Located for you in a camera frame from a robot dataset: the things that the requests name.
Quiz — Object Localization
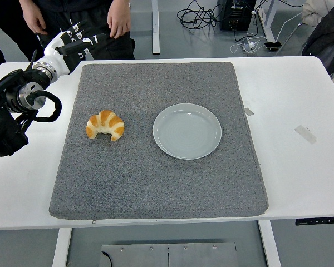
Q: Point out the black table control panel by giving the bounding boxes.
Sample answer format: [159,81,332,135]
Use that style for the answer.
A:
[295,216,334,226]

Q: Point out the white table leg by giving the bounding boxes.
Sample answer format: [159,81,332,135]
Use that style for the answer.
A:
[257,221,282,267]
[52,228,73,267]

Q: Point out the black computer box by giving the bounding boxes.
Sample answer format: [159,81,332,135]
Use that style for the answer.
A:
[217,0,257,32]

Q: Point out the slanted white desk leg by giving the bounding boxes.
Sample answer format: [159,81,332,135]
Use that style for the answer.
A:
[259,0,276,43]

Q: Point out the black jacket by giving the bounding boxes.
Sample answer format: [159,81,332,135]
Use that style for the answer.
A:
[301,4,334,76]

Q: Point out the white desk post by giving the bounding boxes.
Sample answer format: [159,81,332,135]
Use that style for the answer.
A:
[151,0,160,55]

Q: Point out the white jacket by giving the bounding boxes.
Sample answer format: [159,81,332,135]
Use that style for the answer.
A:
[301,0,334,28]

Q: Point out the person's left hand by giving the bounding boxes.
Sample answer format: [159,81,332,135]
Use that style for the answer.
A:
[107,7,132,39]

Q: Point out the black phone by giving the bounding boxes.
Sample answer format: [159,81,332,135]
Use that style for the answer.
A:
[264,41,283,52]

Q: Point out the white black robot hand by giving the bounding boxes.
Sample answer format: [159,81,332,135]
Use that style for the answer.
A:
[38,21,108,76]

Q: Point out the tangled black cables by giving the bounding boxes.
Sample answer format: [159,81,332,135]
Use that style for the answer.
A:
[176,0,223,30]

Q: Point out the grey speckled mat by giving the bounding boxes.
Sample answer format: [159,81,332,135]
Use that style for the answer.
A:
[48,61,269,221]

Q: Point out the white charger cable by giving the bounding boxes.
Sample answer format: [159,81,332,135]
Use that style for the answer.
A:
[229,31,268,55]

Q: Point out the golden croissant bread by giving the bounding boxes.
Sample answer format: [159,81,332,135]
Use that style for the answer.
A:
[85,110,125,142]

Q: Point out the thin black cable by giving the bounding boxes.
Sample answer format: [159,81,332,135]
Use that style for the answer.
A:
[101,251,114,267]

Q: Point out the person's right hand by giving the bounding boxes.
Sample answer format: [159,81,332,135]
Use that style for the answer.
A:
[21,5,48,36]

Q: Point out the long grey tape piece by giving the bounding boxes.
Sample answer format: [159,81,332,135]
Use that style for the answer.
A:
[294,125,317,144]

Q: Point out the grey round plate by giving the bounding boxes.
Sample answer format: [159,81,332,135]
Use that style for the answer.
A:
[152,103,223,161]

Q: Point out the grey chair leg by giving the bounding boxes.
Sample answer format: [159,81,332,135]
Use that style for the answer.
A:
[274,23,306,57]

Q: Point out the grey metal plate with screws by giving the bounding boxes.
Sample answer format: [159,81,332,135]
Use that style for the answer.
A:
[99,241,238,267]

